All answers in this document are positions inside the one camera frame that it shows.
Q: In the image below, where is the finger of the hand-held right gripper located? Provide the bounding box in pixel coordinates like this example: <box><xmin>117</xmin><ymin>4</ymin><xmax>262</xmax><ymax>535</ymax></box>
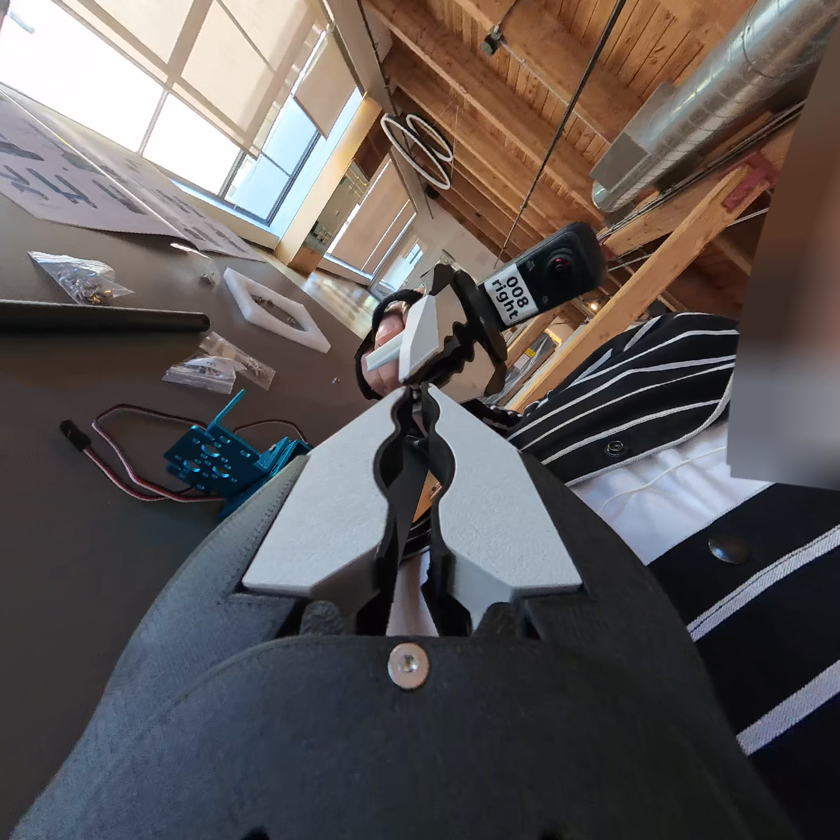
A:
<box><xmin>395</xmin><ymin>294</ymin><xmax>457</xmax><ymax>388</ymax></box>

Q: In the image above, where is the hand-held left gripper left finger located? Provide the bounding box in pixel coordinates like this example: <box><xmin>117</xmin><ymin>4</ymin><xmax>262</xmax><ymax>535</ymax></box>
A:
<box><xmin>241</xmin><ymin>386</ymin><xmax>404</xmax><ymax>636</ymax></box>

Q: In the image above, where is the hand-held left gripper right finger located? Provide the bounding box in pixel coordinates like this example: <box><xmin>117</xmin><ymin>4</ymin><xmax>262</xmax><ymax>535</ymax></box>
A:
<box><xmin>425</xmin><ymin>384</ymin><xmax>584</xmax><ymax>636</ymax></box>

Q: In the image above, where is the person's right hand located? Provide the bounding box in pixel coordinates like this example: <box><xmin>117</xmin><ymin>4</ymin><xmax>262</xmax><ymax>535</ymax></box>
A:
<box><xmin>366</xmin><ymin>308</ymin><xmax>413</xmax><ymax>398</ymax></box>

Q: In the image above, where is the light wooden brace beam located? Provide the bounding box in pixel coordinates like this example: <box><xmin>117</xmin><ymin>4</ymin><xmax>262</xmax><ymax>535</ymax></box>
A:
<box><xmin>508</xmin><ymin>164</ymin><xmax>770</xmax><ymax>413</ymax></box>

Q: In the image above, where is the person in striped shirt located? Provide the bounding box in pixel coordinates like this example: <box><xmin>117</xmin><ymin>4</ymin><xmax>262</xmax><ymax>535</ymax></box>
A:
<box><xmin>508</xmin><ymin>312</ymin><xmax>840</xmax><ymax>840</ymax></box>

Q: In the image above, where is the ceiling sprinkler pipe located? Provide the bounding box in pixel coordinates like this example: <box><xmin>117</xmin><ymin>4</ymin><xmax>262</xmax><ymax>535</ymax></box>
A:
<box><xmin>502</xmin><ymin>0</ymin><xmax>629</xmax><ymax>262</ymax></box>

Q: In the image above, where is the small clear plastic bag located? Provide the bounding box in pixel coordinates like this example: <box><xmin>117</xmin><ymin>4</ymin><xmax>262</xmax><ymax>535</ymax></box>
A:
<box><xmin>197</xmin><ymin>331</ymin><xmax>277</xmax><ymax>391</ymax></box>
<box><xmin>162</xmin><ymin>356</ymin><xmax>240</xmax><ymax>395</ymax></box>

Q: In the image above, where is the pale wooden window column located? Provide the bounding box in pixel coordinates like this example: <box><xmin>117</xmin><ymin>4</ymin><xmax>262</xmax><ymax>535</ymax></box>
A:
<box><xmin>272</xmin><ymin>92</ymin><xmax>388</xmax><ymax>275</ymax></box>

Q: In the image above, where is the black screwdriver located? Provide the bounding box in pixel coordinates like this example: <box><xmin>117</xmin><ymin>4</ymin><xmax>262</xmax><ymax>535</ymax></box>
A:
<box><xmin>0</xmin><ymin>298</ymin><xmax>211</xmax><ymax>334</ymax></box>

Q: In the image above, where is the clear bag of small screws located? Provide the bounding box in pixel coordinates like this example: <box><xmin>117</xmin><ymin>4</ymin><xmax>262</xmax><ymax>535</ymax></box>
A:
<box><xmin>28</xmin><ymin>251</ymin><xmax>136</xmax><ymax>305</ymax></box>

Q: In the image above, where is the printed instruction sheet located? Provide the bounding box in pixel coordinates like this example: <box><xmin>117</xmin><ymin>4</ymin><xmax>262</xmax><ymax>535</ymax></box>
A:
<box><xmin>0</xmin><ymin>84</ymin><xmax>267</xmax><ymax>262</ymax></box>

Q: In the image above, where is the large window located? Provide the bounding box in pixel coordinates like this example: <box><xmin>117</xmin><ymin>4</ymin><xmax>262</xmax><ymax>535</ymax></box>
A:
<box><xmin>0</xmin><ymin>0</ymin><xmax>365</xmax><ymax>224</ymax></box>

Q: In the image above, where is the large white ring light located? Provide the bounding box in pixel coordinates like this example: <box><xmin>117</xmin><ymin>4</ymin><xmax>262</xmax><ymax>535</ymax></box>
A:
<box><xmin>381</xmin><ymin>115</ymin><xmax>455</xmax><ymax>191</ymax></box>

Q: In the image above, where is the small white ring light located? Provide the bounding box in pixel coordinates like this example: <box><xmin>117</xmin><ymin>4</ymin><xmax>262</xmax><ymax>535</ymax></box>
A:
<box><xmin>406</xmin><ymin>113</ymin><xmax>455</xmax><ymax>164</ymax></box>

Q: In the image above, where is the white foam frame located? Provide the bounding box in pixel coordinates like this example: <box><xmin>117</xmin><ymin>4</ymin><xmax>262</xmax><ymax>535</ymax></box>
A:
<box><xmin>223</xmin><ymin>267</ymin><xmax>332</xmax><ymax>354</ymax></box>

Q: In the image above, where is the metal air duct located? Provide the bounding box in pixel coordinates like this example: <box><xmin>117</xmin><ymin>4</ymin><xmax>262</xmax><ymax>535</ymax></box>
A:
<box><xmin>591</xmin><ymin>0</ymin><xmax>840</xmax><ymax>214</ymax></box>

